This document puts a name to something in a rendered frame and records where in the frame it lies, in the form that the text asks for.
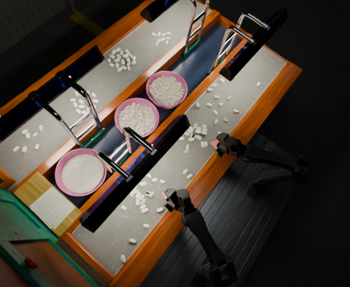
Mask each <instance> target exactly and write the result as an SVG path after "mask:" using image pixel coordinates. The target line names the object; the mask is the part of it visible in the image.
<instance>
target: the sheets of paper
mask: <svg viewBox="0 0 350 287"><path fill-rule="evenodd" d="M29 207H30V208H31V210H32V211H33V212H35V213H36V214H37V215H38V216H39V217H40V219H41V220H42V221H43V222H44V223H45V224H46V225H47V226H48V228H49V229H51V228H53V229H55V228H56V227H57V226H58V225H59V224H60V223H61V222H62V221H63V220H64V219H65V218H66V217H67V216H68V215H69V214H70V213H71V212H72V211H73V210H74V209H75V206H74V205H73V204H71V203H70V202H69V201H68V200H67V199H66V198H65V197H64V196H62V195H61V194H60V193H59V192H58V191H56V190H55V189H54V188H53V187H50V188H49V189H48V190H47V191H46V192H45V193H44V194H43V195H42V196H41V197H40V198H38V199H37V200H36V201H35V202H34V203H33V204H32V205H31V206H29Z"/></svg>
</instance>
